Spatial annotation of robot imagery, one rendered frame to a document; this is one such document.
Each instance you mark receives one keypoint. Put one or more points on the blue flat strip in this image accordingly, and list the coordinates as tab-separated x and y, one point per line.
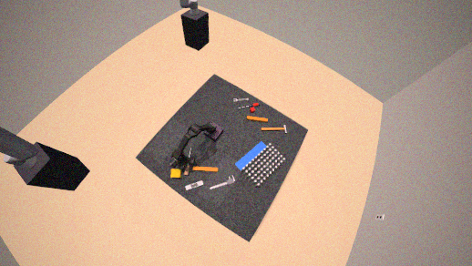
250	156

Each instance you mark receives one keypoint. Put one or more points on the screwdriver with brown handle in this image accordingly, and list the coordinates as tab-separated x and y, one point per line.
187	169

